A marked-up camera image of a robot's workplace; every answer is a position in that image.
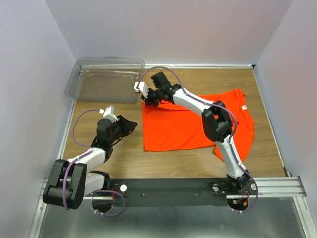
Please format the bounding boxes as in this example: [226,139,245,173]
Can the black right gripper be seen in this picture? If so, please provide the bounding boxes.
[140,88,162,109]

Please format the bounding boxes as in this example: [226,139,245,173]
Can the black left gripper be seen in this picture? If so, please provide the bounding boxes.
[108,115,138,144]

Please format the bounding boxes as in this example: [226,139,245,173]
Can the orange t shirt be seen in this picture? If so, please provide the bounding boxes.
[142,89,255,161]

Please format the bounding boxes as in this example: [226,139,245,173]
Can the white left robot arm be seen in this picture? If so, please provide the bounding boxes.
[43,115,138,210]

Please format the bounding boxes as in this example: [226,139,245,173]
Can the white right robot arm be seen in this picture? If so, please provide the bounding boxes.
[134,72,251,194]

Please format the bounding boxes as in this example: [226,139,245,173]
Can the clear plastic bin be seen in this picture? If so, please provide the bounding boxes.
[65,57,145,104]

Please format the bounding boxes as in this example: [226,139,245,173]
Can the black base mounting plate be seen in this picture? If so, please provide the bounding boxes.
[103,178,256,208]

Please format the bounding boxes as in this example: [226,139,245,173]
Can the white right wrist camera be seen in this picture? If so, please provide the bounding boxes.
[134,82,149,99]

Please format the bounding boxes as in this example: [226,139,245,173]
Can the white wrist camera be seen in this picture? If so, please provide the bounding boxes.
[134,82,149,99]
[99,106,118,122]

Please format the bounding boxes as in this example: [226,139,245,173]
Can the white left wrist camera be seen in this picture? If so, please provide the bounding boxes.
[99,106,118,122]

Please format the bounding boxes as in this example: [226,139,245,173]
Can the aluminium frame rail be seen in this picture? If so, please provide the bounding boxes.
[255,176,308,198]

